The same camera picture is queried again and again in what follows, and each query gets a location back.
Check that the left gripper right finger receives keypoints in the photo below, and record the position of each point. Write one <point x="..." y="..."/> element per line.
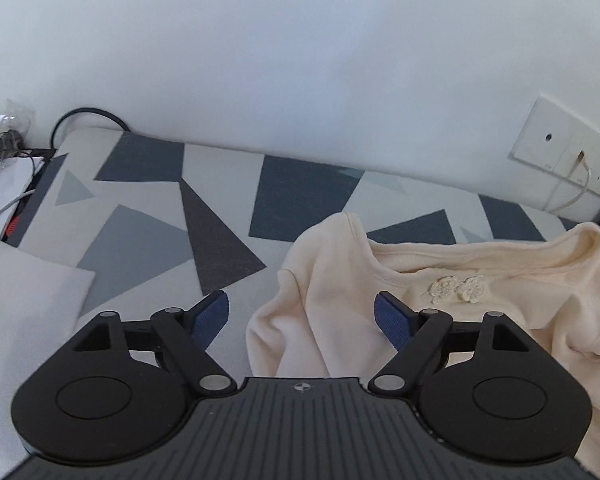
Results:
<point x="417" y="337"/>

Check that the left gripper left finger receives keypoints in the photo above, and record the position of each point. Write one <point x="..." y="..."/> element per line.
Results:
<point x="184" y="337"/>

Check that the geometric patterned tablecloth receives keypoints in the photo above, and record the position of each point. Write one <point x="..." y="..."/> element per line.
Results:
<point x="162" y="224"/>

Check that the white folded cloth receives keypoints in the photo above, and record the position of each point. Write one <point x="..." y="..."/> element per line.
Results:
<point x="40" y="302"/>

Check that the clear plastic bag clutter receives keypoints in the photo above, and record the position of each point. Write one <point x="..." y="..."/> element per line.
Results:
<point x="15" y="122"/>

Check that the white wall socket panel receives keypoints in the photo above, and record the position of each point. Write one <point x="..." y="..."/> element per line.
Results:
<point x="558" y="142"/>

